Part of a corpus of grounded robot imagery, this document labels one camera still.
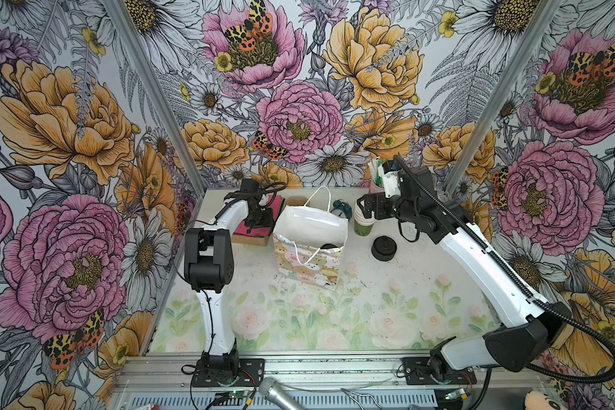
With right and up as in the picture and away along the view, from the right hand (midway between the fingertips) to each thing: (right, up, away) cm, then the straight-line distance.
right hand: (373, 207), depth 75 cm
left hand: (-35, -8, +25) cm, 43 cm away
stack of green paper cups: (+1, -7, +24) cm, 25 cm away
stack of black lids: (+9, -15, +22) cm, 28 cm away
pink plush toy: (+39, -48, -10) cm, 63 cm away
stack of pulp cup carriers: (-25, +3, +36) cm, 43 cm away
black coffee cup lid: (-12, -13, +11) cm, 21 cm away
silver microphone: (-28, -49, -6) cm, 57 cm away
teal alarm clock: (-6, 0, +30) cm, 31 cm away
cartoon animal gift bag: (-19, -11, +14) cm, 26 cm away
